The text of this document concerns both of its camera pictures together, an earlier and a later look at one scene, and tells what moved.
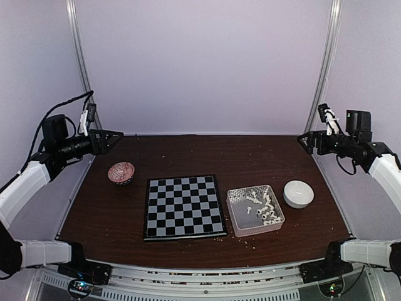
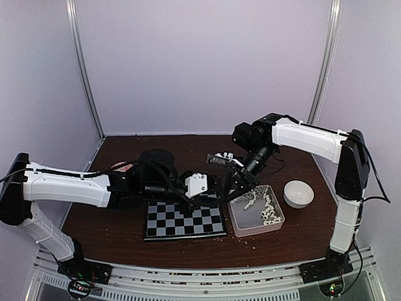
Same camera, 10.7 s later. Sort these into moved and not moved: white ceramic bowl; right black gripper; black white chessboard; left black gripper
Moved: right black gripper; left black gripper
Not moved: black white chessboard; white ceramic bowl
